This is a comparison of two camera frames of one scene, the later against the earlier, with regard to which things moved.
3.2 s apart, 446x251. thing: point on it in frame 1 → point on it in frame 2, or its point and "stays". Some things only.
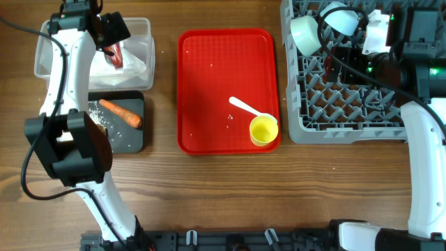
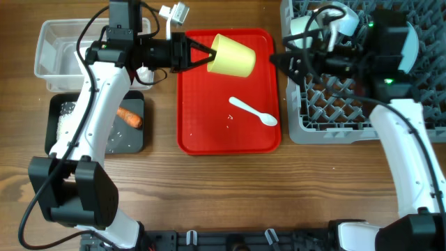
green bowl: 304,32 stays
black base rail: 226,240 stays
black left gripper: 118,29 → 180,51
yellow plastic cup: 263,130 → 232,58
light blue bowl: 344,21 stays
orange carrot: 122,115 stays
